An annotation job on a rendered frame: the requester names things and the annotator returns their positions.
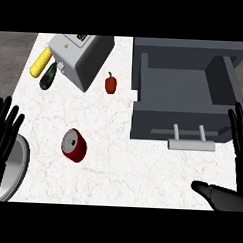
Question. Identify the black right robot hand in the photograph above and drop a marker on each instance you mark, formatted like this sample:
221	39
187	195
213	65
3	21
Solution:
241	138

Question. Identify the red can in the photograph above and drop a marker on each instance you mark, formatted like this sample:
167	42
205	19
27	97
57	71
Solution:
74	145

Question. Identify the red bell pepper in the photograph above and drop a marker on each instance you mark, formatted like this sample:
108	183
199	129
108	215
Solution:
110	84

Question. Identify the dark grey open drawer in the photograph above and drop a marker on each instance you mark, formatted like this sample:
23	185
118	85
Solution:
181	96

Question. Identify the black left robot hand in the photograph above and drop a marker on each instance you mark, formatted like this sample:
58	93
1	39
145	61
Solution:
1	135

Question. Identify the yellow corn cob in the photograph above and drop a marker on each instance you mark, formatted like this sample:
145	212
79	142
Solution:
41	62

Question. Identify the grey box appliance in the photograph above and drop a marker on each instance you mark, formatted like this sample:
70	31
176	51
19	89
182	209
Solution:
83	58

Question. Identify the dark grey cabinet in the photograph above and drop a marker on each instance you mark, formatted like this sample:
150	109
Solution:
193	51

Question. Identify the grey round metal sink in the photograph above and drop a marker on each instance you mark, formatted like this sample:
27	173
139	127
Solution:
14	170

